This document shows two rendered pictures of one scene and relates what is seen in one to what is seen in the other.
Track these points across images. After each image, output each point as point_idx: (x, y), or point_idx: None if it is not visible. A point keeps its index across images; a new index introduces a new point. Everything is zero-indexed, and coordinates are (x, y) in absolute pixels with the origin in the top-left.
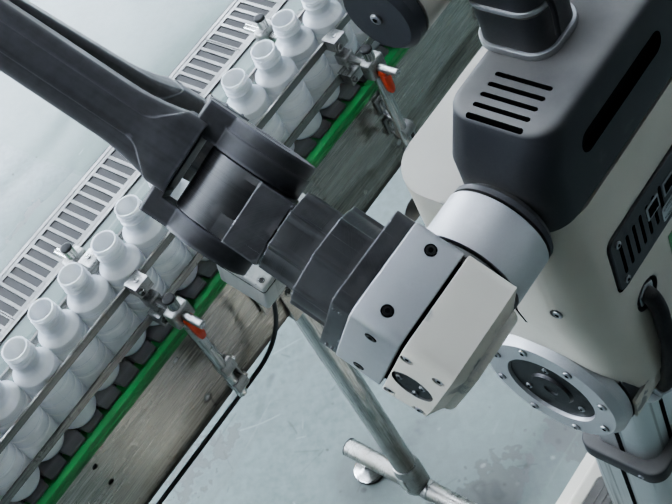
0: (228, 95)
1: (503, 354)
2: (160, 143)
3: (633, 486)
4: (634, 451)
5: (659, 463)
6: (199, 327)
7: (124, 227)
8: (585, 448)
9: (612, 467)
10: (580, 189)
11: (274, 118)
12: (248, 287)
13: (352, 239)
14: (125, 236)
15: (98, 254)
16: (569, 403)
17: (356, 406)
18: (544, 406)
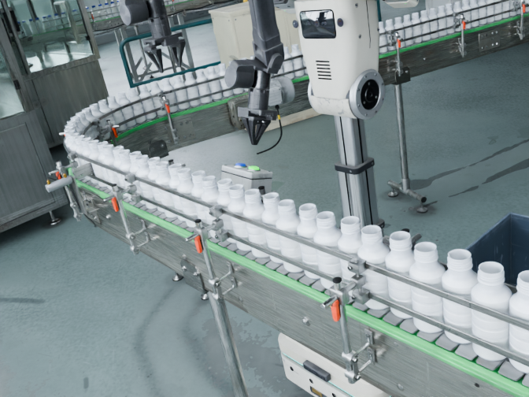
0: (164, 171)
1: (360, 87)
2: None
3: (368, 181)
4: (365, 157)
5: (370, 157)
6: (276, 191)
7: (210, 194)
8: (261, 395)
9: (363, 176)
10: None
11: None
12: (264, 183)
13: None
14: (215, 196)
15: (230, 183)
16: (373, 99)
17: (241, 371)
18: (368, 110)
